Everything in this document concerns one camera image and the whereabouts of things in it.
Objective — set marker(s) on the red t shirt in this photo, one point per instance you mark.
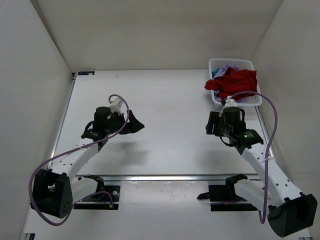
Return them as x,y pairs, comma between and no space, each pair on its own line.
209,84

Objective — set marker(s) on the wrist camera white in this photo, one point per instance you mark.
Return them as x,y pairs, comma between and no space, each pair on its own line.
229,102
116,105

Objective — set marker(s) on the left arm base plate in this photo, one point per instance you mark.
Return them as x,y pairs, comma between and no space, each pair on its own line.
104,201

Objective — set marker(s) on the teal cloth in basket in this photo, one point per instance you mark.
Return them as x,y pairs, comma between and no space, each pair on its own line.
215,72

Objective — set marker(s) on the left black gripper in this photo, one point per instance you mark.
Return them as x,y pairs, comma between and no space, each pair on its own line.
133,126

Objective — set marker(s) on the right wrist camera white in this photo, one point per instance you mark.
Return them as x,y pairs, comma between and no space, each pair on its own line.
229,102

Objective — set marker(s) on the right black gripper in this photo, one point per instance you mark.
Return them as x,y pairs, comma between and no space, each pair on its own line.
212,127

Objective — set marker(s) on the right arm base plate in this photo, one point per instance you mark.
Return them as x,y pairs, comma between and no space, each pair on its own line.
221,200

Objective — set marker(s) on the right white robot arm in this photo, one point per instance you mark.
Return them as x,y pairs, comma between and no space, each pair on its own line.
287,209

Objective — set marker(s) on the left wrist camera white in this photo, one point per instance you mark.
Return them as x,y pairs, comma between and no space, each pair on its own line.
116,105

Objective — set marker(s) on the small label sticker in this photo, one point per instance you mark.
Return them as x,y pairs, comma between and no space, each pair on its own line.
86,73

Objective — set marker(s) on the lilac t shirt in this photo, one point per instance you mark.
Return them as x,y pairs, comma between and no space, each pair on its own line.
230,80

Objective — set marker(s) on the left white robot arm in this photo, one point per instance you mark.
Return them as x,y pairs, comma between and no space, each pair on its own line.
55,190

